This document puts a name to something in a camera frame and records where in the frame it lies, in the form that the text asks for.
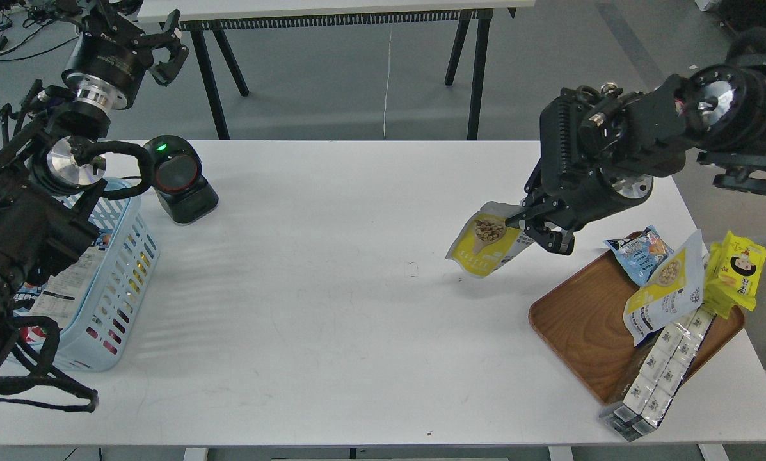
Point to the yellow white chickpea snack pouch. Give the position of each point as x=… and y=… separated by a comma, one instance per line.
x=486, y=243

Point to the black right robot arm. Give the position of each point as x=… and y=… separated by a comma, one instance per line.
x=720, y=110

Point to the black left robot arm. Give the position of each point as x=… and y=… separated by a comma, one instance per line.
x=56, y=163

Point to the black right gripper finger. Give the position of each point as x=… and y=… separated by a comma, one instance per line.
x=532, y=216
x=547, y=235

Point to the brown wooden tray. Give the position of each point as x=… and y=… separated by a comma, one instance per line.
x=581, y=320

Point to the red snack packet in basket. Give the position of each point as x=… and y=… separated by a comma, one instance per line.
x=35, y=334

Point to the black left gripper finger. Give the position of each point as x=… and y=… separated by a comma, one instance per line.
x=168, y=38
x=165, y=72

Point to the black barcode scanner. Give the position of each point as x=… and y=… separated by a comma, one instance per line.
x=184, y=193

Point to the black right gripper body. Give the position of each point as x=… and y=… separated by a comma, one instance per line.
x=578, y=132

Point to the light blue plastic basket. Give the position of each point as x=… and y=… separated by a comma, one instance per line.
x=96, y=338

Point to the yellow cartoon snack bag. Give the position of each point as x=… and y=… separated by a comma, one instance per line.
x=733, y=273

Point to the black-legged background table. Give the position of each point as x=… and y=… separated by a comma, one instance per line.
x=236, y=43

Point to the white snack packet in basket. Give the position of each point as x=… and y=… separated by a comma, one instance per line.
x=61, y=297

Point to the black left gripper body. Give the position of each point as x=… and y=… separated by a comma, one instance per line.
x=106, y=56

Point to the blue snack packet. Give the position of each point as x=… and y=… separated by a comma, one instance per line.
x=639, y=256

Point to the white boxed snack multipack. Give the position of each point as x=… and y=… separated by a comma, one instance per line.
x=660, y=366

